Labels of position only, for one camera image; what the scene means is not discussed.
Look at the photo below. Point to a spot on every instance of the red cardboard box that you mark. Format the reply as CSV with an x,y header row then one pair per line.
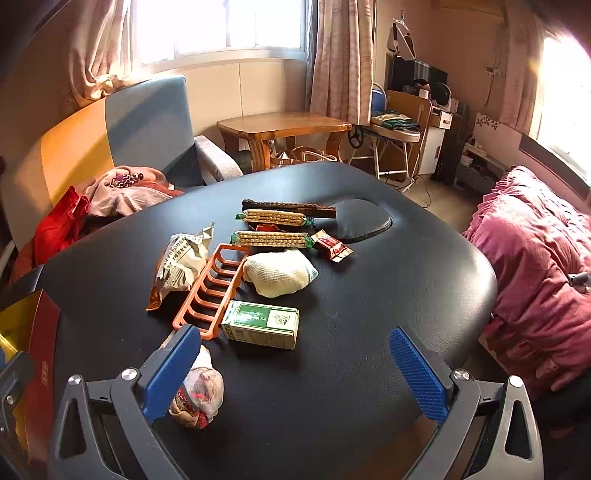
x,y
40,341

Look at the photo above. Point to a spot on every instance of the white sock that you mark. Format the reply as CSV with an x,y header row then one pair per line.
x,y
277,273

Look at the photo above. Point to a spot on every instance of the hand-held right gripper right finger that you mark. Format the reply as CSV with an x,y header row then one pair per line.
x,y
418,378

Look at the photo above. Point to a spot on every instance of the white small cabinet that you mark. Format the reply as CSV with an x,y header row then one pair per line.
x,y
436,143

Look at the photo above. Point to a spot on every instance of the blue and yellow armchair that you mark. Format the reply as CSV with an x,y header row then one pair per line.
x,y
138,124

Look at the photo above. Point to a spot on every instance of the green-ended wafer packet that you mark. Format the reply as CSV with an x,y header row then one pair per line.
x,y
272,239
272,218

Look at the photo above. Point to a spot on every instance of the clear bag with snacks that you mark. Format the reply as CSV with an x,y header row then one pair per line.
x,y
205,392

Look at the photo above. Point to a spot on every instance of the black face-hole cushion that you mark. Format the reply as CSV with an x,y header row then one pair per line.
x,y
362,220

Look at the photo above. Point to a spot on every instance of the black monitor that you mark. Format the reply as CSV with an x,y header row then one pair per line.
x,y
422,74

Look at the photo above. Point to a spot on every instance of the folded clothes on chair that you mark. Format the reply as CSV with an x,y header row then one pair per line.
x,y
395,121

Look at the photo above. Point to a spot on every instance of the pink cloth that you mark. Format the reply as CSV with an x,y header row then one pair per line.
x,y
131,194

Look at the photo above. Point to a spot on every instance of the red candy wrapper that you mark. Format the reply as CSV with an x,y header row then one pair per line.
x,y
331,245

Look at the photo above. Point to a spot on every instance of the orange plastic rack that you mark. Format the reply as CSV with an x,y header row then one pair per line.
x,y
210,293

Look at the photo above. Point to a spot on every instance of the green paper carton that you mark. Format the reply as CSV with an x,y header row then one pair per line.
x,y
261,324

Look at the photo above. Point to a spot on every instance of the small red candy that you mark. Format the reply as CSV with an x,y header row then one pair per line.
x,y
266,227

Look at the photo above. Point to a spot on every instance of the beige patterned curtain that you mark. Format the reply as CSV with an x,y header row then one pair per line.
x,y
99,50
341,60
519,78

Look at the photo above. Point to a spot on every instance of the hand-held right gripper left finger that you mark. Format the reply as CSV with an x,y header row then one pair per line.
x,y
171,374

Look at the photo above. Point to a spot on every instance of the folding chair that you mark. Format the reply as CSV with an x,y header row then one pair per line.
x,y
392,143

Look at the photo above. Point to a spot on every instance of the pink quilted blanket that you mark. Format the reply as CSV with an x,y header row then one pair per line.
x,y
540,258

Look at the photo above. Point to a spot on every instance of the wooden side table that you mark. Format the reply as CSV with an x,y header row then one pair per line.
x,y
281,124

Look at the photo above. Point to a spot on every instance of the red cloth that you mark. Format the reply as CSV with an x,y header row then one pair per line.
x,y
60,221

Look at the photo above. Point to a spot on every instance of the brown chocolate biscuit packet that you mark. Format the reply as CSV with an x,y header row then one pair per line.
x,y
295,206

